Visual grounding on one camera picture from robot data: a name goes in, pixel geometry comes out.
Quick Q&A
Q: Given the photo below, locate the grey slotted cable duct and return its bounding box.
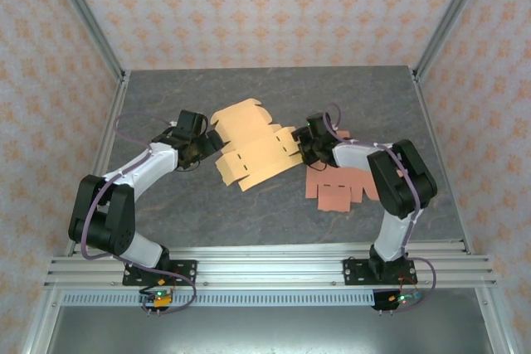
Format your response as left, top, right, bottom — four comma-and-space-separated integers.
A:
61, 290, 465, 308

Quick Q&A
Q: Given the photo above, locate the pink cardboard paper box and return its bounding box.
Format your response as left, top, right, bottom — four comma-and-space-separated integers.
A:
304, 129, 381, 213

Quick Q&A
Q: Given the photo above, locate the grey metal panel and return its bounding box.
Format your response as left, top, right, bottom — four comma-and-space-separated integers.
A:
41, 306, 499, 354

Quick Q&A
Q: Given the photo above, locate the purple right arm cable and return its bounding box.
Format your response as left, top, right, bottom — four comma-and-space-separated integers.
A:
323, 104, 440, 313

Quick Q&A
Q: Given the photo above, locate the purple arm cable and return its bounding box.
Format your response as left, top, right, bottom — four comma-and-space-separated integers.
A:
323, 104, 440, 313
80, 111, 197, 316

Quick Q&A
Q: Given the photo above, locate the aluminium table side rail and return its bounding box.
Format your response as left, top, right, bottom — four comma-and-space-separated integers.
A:
64, 71, 132, 255
410, 67, 474, 255

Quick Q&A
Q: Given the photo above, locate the yellow cardboard paper box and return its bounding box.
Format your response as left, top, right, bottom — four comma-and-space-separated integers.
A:
210, 99, 310, 192

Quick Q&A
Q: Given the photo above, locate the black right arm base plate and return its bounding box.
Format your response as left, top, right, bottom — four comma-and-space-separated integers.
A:
343, 258, 418, 287

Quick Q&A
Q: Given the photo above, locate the aluminium frame post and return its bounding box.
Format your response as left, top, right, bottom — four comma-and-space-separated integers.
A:
45, 0, 126, 81
413, 0, 494, 81

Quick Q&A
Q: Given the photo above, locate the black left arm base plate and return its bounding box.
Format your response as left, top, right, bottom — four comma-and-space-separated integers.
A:
122, 259, 198, 287

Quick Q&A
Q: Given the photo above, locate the aluminium mounting rail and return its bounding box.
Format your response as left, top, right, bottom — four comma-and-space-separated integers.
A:
43, 245, 498, 289

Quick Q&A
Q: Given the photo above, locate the small circuit board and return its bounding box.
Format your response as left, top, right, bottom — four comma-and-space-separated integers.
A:
139, 287, 174, 310
387, 290, 423, 306

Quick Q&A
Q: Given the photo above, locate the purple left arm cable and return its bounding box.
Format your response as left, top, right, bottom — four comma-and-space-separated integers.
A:
80, 111, 197, 316

